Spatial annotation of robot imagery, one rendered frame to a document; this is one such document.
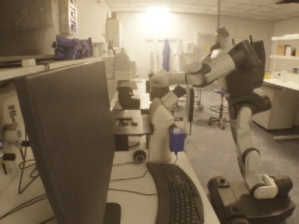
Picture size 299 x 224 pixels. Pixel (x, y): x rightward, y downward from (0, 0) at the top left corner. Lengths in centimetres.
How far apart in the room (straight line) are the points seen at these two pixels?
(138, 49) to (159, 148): 593
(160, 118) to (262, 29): 765
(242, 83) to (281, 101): 258
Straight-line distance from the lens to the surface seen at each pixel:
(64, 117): 29
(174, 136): 84
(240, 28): 785
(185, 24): 706
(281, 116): 391
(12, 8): 91
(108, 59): 153
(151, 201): 80
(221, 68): 104
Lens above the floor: 129
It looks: 17 degrees down
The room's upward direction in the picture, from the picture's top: straight up
